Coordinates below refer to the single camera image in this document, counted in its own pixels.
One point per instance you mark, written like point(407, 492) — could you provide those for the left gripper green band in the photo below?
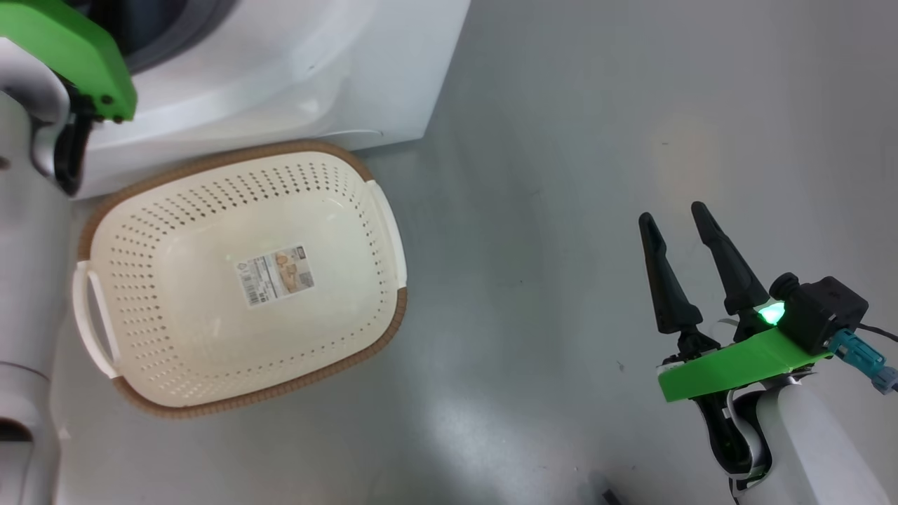
point(70, 49)

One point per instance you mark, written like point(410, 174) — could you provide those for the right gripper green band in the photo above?
point(736, 365)

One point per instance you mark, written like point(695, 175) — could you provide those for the grey rubber door gasket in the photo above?
point(210, 28)

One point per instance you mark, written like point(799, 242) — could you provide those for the white front-load washing machine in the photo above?
point(280, 70)

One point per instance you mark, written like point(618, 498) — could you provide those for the basket product label sticker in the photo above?
point(275, 275)

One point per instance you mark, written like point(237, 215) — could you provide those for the cream perforated laundry basket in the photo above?
point(210, 330)

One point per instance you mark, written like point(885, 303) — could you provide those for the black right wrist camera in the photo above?
point(824, 312)

